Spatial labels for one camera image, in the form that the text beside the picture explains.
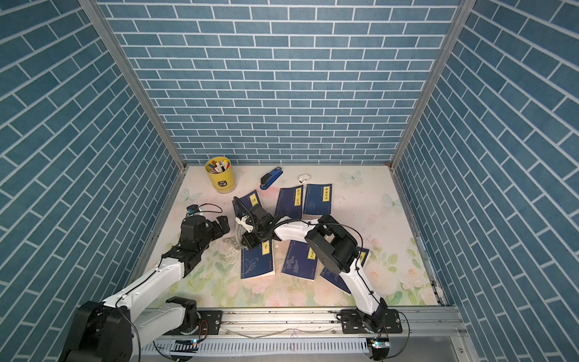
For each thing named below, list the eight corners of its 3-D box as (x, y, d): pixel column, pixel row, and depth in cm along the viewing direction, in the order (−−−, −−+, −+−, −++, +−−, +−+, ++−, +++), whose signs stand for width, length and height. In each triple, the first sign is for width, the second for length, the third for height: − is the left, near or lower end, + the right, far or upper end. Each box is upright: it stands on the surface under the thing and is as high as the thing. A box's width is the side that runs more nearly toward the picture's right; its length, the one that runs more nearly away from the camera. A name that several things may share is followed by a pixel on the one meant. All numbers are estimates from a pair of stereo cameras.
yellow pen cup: (211, 195, 110) (201, 174, 98) (216, 178, 117) (208, 157, 106) (233, 195, 110) (226, 175, 99) (238, 178, 118) (231, 157, 106)
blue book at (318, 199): (303, 213, 103) (303, 210, 101) (307, 185, 114) (307, 182, 112) (330, 216, 102) (330, 213, 101) (331, 187, 114) (332, 184, 112)
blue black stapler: (258, 186, 114) (257, 181, 110) (276, 170, 121) (275, 164, 118) (265, 190, 112) (264, 184, 109) (282, 173, 120) (282, 167, 116)
